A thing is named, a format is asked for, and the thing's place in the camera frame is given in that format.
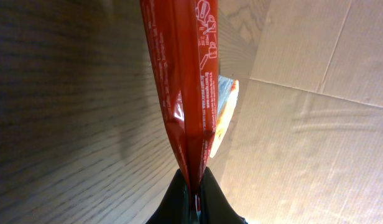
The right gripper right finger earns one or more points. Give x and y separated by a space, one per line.
215 209

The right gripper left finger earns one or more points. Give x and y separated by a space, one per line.
175 206

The small orange packet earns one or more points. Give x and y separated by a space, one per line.
228 91

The red stick packet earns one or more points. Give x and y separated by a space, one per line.
182 37

